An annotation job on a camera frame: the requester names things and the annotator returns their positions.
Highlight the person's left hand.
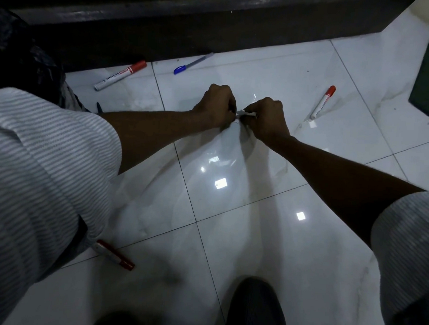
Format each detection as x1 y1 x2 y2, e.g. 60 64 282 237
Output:
191 83 238 131

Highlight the person's right hand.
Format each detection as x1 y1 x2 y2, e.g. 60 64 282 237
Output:
240 96 293 145

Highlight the person's left forearm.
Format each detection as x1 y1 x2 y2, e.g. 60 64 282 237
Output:
98 107 204 178

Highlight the person's right forearm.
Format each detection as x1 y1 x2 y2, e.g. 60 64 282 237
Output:
268 135 428 250

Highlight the blue ballpoint pen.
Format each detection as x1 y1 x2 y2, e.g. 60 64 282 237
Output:
173 51 215 76

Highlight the slim white marker red cap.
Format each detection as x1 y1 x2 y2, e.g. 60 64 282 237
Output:
309 84 337 121

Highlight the dark stone step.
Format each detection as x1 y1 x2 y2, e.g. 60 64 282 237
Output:
7 0 417 85

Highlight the large white marker red cap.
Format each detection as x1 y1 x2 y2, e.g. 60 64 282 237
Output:
94 58 148 93

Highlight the red marker white band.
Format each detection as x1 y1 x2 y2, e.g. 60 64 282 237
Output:
91 239 136 271

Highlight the white striped shirt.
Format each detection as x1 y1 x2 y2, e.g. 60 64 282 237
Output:
0 87 429 325

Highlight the dark patterned cloth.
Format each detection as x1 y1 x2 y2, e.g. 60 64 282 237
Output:
0 7 95 113

